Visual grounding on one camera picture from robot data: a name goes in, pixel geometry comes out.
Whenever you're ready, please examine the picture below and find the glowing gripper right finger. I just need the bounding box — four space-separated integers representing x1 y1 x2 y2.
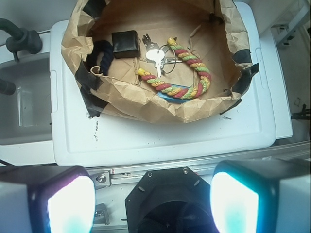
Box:
210 159 311 233

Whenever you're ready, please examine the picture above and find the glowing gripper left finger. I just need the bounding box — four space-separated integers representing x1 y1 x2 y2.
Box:
0 165 96 233

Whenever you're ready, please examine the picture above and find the multicolored twisted rope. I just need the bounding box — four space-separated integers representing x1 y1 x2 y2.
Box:
137 37 212 100

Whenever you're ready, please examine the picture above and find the white plastic bin lid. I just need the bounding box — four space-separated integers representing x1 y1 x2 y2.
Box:
50 2 276 167

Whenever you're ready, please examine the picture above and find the clear plastic bin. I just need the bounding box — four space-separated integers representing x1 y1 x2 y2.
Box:
0 53 52 145

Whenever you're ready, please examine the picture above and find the blue flat piece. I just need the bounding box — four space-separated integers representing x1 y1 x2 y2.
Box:
152 79 199 103

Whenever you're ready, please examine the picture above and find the brown paper bag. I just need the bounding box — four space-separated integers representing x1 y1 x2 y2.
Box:
61 0 259 124

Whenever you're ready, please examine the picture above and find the black square box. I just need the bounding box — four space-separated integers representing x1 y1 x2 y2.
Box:
112 30 140 59

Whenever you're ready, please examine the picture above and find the black key bunch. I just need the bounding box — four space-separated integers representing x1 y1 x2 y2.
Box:
142 34 159 51

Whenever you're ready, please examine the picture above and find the aluminium rail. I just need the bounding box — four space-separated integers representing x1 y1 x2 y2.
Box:
87 141 311 189

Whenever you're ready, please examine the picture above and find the black octagonal mount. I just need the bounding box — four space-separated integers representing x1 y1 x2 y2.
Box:
125 168 217 233

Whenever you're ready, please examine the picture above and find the dark blue rope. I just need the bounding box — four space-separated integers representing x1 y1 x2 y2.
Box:
86 40 113 75

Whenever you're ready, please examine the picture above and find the black clamp handle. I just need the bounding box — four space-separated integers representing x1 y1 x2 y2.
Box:
0 18 43 62

